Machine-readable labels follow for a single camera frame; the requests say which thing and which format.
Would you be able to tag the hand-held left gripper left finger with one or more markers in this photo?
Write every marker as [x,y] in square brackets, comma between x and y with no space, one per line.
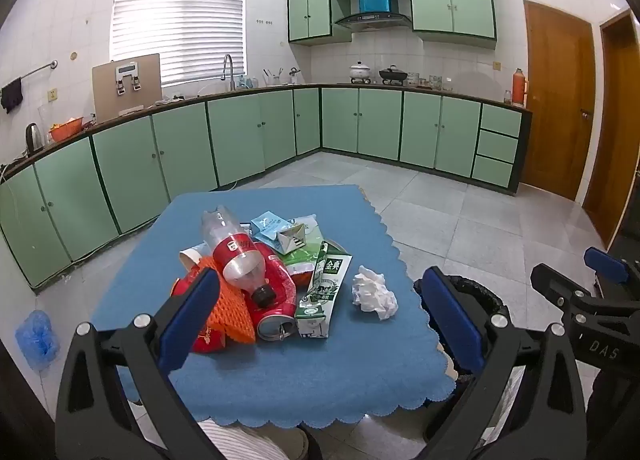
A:
[192,315]

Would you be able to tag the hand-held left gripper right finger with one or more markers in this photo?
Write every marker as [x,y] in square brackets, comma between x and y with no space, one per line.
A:
[450,320]

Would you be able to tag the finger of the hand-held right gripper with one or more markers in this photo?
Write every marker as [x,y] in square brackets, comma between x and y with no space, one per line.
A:
[552,282]
[607,264]

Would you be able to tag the red paper cup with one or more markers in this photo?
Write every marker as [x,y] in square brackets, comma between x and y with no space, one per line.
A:
[212,340]

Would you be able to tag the orange foam fruit net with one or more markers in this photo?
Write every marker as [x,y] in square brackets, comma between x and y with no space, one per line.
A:
[230,315]

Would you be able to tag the trash bin with black bag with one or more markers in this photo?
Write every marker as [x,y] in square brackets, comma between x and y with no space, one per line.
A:
[480,296]

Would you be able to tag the white paper cup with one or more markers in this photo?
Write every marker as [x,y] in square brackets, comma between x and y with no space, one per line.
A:
[190,255]

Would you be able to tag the clear plastic bottle red label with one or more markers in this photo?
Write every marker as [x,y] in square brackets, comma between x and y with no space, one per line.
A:
[235,250]

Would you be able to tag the white tissue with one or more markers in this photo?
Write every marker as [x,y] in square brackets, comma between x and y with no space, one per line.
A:
[372,292]

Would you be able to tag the crushed red drink can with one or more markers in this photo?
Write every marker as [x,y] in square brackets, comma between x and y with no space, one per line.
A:
[275,305]

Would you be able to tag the blue white drink carton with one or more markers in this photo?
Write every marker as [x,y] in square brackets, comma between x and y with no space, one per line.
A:
[267,227]

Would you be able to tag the green white salt bag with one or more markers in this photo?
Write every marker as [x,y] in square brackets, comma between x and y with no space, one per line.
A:
[300,262]

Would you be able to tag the small white carton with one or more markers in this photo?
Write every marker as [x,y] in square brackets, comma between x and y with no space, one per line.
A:
[292,240]

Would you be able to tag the green white milk carton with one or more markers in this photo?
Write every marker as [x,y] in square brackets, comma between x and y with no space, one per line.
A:
[320,290]

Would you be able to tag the blue scalloped tablecloth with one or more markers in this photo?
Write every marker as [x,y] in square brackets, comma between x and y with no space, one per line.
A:
[300,380]

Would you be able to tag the wooden door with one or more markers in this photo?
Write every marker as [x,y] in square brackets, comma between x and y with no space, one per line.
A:
[555,100]
[617,130]

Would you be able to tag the person's striped clothing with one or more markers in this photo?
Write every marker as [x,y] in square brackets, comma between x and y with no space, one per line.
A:
[240,445]

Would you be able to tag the blue plastic bag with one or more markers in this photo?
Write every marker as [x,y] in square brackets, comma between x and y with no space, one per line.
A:
[37,340]

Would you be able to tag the green lower cabinets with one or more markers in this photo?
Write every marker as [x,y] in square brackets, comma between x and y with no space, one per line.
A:
[240,130]

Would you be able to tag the red thermos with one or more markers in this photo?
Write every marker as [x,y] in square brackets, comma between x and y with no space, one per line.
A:
[519,87]

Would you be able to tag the orange basin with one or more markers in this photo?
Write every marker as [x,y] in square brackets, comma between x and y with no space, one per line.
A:
[66,130]

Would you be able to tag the brown cardboard board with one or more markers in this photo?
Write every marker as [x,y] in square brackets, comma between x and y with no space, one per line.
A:
[107,95]

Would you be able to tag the steel electric kettle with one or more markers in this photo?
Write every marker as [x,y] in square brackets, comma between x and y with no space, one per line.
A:
[34,137]

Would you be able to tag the steel faucet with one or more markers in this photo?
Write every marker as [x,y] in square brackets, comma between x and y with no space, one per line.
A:
[230,72]

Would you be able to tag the utensil holder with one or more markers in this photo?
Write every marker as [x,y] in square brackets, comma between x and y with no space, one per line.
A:
[272,79]

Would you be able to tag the black wok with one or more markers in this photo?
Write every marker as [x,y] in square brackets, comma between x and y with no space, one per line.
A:
[392,75]

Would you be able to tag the white cooking pot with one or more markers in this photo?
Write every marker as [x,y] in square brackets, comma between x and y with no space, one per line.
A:
[360,72]

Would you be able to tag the dark towel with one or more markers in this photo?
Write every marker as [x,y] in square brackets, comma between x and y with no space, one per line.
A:
[11,95]

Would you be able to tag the white window blind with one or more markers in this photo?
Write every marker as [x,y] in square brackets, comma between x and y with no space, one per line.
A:
[175,20]

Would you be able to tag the black range hood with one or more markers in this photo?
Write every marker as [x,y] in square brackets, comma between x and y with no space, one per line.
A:
[372,20]

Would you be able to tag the steel towel rail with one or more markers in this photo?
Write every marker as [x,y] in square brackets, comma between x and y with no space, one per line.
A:
[37,70]

